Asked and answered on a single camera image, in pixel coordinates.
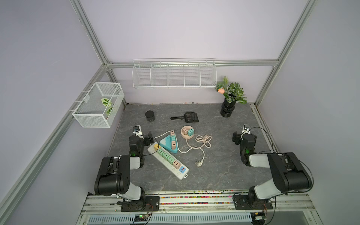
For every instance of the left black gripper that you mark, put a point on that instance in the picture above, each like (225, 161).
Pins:
(146, 139)

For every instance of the white slotted cable duct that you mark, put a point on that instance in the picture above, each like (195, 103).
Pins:
(168, 218)

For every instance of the white wire basket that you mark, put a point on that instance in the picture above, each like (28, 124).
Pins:
(90, 112)

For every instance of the long white wire shelf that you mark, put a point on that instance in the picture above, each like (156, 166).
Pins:
(174, 73)

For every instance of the pink beige plug adapter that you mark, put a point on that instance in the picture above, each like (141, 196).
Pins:
(176, 164)

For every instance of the green leaf in basket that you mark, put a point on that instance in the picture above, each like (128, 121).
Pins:
(108, 104)

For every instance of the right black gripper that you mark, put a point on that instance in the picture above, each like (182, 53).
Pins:
(255, 138)

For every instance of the black ribbed vase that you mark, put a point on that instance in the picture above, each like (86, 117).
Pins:
(227, 108)

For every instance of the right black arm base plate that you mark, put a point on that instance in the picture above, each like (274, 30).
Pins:
(245, 202)

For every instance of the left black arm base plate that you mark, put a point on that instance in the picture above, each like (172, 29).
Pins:
(147, 204)

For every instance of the white plug of cable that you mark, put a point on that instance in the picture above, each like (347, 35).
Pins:
(199, 163)

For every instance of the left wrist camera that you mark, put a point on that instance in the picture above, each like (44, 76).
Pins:
(137, 130)

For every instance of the small black round jar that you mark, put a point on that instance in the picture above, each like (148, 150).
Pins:
(150, 116)

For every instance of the teal triangular power socket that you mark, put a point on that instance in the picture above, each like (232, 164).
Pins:
(170, 143)

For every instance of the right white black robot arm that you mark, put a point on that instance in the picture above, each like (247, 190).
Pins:
(287, 171)

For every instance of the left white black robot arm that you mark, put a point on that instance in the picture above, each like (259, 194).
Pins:
(113, 177)

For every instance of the green artificial plant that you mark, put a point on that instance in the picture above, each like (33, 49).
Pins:
(232, 91)

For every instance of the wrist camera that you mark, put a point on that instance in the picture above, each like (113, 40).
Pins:
(137, 130)
(246, 129)

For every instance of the long white power strip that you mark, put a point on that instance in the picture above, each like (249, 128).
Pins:
(180, 173)

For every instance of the yellow plug adapter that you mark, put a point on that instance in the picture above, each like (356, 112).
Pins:
(156, 146)

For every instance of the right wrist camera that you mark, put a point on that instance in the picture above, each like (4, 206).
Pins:
(246, 129)

